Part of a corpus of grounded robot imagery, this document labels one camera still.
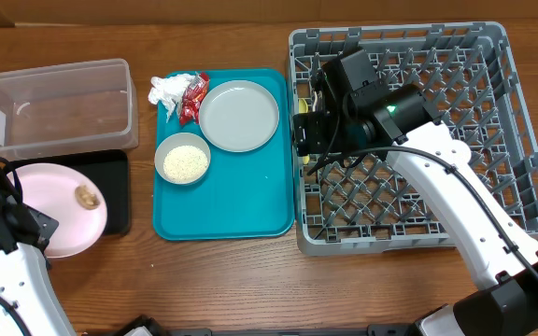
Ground yellow plastic spoon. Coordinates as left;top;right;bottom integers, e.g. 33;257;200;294
298;98;310;165

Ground white plastic fork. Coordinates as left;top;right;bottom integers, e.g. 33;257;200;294
312;91;321;112

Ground white round plate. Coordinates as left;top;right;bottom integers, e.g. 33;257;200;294
16;163;107;259

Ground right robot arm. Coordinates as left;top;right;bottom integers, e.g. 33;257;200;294
292;49;538;335

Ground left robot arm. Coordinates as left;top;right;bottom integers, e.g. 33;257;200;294
0;158;75;335

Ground grey dishwasher rack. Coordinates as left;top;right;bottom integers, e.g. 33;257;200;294
288;21;538;256

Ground brown food scrap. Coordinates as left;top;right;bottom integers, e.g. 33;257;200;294
75;185;100;210

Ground grey round plate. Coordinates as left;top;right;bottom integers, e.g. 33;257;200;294
199;80;279;153

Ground teal serving tray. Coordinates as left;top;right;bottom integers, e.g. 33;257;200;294
152;68;295;241

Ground black plastic tray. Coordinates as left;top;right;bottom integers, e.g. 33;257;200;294
12;149;132;236

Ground red snack wrapper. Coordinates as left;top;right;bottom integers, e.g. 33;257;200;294
178;72;210;126

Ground clear plastic bin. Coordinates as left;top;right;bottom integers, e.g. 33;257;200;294
0;59;138;161

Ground grey bowl of rice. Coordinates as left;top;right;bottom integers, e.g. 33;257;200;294
154;133;211;185

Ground crumpled white napkin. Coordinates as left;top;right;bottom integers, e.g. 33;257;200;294
148;73;194;121

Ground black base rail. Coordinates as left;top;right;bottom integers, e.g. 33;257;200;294
81;315;457;336

